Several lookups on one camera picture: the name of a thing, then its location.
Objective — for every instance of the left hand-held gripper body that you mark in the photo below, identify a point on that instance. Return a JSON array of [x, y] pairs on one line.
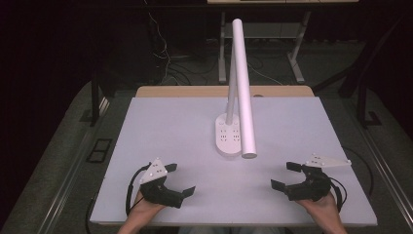
[[155, 172]]

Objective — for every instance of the black metal stand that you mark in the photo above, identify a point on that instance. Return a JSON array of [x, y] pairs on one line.
[[362, 104], [94, 104]]

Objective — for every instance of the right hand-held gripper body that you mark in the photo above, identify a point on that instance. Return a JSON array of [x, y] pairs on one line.
[[311, 187]]

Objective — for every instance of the metal floor rail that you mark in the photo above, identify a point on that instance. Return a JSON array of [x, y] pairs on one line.
[[383, 162], [69, 172]]

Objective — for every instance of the table with metal legs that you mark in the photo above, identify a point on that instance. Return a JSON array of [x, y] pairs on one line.
[[259, 31]]

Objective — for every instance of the white desk lamp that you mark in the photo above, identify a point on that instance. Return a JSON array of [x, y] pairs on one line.
[[242, 81]]

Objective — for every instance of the person's right hand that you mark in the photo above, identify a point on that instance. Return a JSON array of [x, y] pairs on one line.
[[321, 208]]

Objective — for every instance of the white table mat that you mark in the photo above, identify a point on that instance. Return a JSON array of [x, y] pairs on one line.
[[181, 130]]

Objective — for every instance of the black floor frame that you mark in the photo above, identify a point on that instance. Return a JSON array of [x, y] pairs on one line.
[[104, 140]]

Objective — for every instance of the person's left hand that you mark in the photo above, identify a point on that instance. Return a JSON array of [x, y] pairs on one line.
[[145, 209]]

